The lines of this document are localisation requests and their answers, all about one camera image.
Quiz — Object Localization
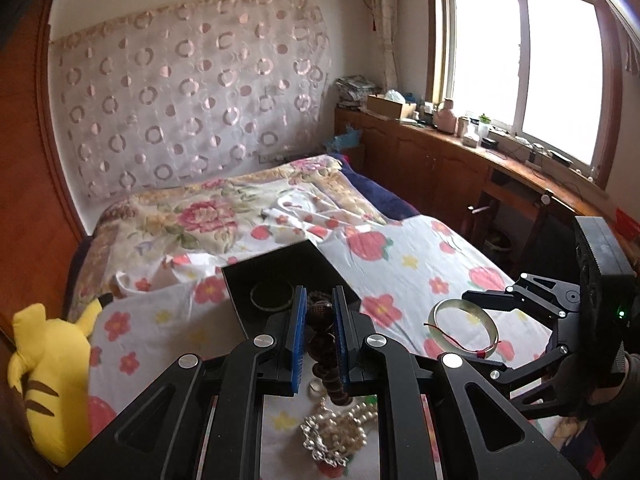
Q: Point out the person's right hand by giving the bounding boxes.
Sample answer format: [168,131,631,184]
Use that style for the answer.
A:
[589,352,639,418]

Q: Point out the sheer circle pattern curtain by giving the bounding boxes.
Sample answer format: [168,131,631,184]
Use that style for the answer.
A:
[50,0,331,200]

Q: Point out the window with wooden frame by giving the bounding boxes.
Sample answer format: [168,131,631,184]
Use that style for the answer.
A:
[434,0,623,188]

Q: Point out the yellow striped plush toy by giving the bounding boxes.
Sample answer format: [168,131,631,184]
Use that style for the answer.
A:
[8,299,103,467]

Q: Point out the wooden wardrobe doors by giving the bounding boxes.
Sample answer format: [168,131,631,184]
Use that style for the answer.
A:
[1,0,84,339]

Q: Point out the black square jewelry box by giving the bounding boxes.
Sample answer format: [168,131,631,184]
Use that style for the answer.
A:
[222,240,360,337]

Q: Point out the wooden side cabinet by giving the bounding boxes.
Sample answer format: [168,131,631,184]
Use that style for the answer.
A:
[334,108,604,280]

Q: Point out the navy blue blanket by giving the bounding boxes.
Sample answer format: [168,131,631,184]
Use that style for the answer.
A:
[331,153,420,221]

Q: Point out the brown wooden bead bracelet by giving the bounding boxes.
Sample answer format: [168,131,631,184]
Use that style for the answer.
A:
[305,289,354,406]

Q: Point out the stack of papers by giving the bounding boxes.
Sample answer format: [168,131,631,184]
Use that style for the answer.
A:
[334,75,382,110]

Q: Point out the pale jade bangle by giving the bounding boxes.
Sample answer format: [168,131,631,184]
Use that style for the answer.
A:
[424,299,500,359]

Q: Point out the cardboard box on cabinet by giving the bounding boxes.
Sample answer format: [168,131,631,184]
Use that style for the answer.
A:
[366,94,416,120]

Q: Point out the white strawberry flower bedsheet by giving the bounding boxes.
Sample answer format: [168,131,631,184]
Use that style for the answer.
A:
[86,194,557,480]

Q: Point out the white pearl bracelet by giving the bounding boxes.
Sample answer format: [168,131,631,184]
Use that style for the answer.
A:
[314,394,380,453]

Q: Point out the floral rose quilt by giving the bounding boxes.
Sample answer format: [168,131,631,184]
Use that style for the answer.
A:
[66,155,390,321]

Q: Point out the pink ceramic jar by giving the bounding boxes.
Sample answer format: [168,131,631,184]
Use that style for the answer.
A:
[433,99,457,134]

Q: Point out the silver bangle bracelet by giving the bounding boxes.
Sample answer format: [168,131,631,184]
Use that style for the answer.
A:
[249,282,295,313]

